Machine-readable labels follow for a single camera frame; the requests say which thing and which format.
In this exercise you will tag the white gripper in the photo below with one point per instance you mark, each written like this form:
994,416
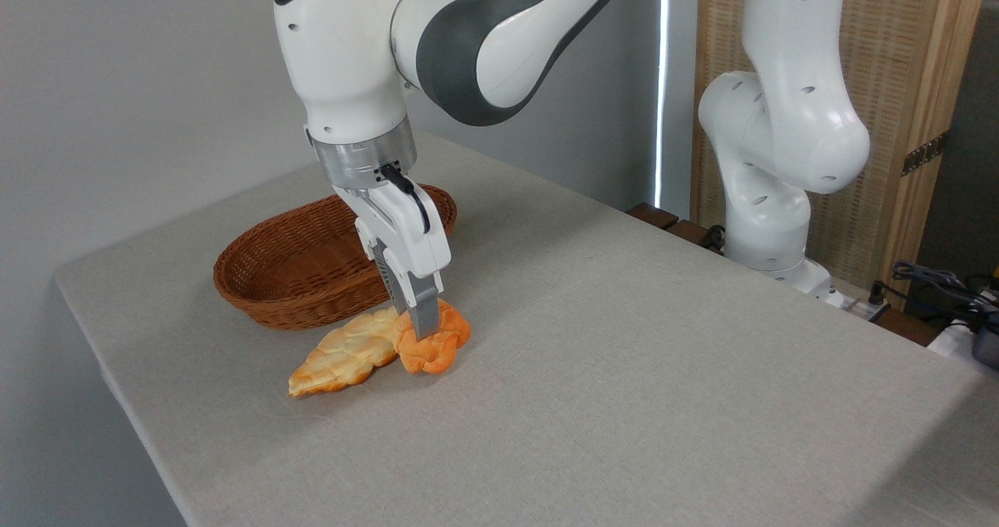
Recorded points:
410,230

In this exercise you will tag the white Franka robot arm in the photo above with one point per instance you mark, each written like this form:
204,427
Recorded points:
343,51

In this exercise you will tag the brass screen hinge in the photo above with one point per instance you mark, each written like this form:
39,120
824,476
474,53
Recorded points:
925,153

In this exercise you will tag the round orange bread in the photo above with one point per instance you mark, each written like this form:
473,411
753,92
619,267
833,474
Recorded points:
437,351

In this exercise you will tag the grey tablecloth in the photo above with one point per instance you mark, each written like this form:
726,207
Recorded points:
624,394

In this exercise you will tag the long pale croissant bread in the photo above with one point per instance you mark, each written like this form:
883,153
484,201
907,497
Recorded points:
343,355

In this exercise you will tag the wooden rattan folding screen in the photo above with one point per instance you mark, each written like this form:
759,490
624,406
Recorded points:
905,58

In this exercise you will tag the brown wicker basket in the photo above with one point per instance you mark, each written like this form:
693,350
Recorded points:
296,269

